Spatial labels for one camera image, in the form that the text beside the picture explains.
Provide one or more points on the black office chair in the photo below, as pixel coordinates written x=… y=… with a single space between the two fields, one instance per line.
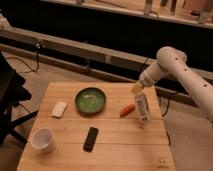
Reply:
x=11 y=93

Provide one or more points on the green bowl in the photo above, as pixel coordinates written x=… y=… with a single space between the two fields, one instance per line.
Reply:
x=90 y=100

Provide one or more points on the black remote control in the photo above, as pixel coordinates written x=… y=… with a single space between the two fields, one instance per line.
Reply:
x=90 y=139

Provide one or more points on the wooden table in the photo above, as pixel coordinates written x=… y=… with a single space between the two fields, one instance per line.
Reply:
x=103 y=142

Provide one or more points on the white paper cup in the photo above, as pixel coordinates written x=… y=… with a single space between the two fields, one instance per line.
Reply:
x=43 y=140

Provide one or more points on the orange carrot toy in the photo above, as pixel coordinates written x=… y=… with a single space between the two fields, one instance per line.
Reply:
x=127 y=110

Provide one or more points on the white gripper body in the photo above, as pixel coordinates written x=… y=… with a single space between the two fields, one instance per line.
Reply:
x=138 y=87

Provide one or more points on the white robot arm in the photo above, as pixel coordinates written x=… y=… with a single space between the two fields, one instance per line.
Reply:
x=172 y=61

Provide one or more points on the white sponge block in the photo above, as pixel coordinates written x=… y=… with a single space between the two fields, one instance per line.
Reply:
x=59 y=109

